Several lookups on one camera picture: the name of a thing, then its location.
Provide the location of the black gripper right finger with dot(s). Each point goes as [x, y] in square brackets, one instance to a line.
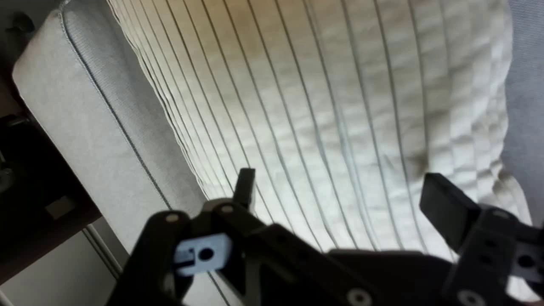
[494, 248]

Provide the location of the white quilted pillow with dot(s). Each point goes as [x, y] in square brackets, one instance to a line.
[312, 112]

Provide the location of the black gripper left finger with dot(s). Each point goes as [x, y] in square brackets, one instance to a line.
[164, 255]

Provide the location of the grey fabric couch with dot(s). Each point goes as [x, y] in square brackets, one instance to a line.
[74, 102]

